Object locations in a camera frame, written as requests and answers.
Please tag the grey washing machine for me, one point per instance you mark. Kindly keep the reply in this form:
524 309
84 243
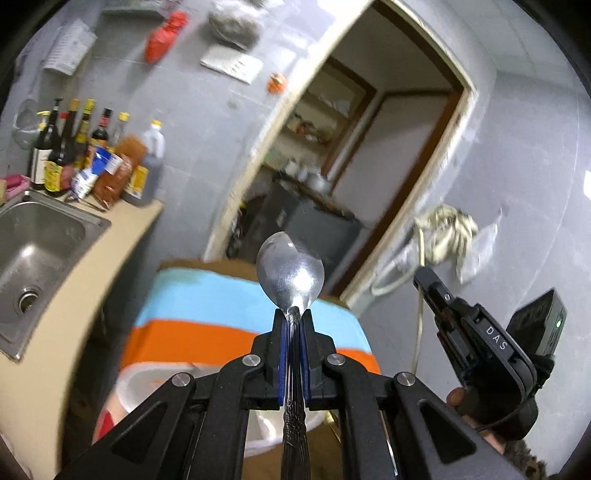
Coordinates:
285 208

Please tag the hanging clear food bag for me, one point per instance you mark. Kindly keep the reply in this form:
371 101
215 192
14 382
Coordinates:
237 23

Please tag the orange wall plug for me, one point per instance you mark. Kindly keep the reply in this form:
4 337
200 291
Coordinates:
276 84

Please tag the white wall box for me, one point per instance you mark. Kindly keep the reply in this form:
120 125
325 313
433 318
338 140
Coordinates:
72 44

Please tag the metal pot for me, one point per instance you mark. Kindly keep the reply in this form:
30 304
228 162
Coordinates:
318 183

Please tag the striped blue orange brown cloth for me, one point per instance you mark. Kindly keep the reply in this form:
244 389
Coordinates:
203 315

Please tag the dark soy sauce bottle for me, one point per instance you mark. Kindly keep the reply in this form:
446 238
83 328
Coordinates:
45 143

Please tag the steel spoon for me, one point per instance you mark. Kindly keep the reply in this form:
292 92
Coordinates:
292 277

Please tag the large oil jug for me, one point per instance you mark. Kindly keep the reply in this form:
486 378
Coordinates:
141 188

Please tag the blue white packet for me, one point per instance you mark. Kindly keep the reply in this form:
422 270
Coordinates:
103 161

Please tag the red plastic bag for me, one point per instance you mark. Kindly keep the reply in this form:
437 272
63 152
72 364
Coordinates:
161 40

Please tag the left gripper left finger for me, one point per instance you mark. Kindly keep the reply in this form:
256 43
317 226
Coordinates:
192 428

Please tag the white wall socket panel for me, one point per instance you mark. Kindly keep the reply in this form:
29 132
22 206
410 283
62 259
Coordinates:
232 63

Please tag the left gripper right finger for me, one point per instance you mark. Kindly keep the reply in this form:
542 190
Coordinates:
394 427

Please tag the stainless steel sink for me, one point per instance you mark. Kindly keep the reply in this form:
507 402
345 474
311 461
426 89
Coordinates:
42 240

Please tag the mesh strainer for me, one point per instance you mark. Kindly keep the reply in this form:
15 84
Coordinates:
24 127

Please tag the orange spice bag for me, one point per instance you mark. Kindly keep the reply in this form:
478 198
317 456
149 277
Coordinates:
125 157

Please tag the white plastic utensil holder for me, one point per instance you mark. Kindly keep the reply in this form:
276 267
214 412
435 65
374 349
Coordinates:
137 381

